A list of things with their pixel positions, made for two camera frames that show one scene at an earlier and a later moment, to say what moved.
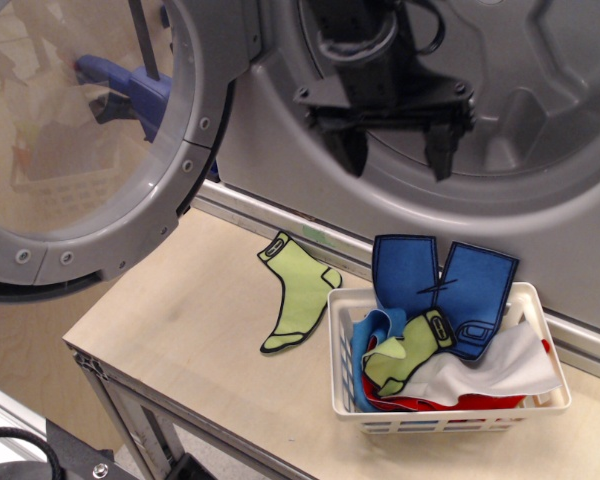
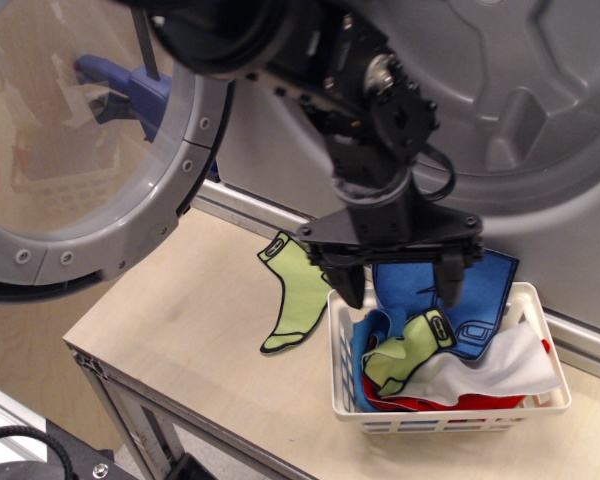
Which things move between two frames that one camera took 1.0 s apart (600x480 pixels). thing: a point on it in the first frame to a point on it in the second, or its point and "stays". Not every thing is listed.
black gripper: x=376 y=83 to x=385 y=225
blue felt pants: x=470 y=289 stays
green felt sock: x=388 y=366 stays
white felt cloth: x=519 y=362 stays
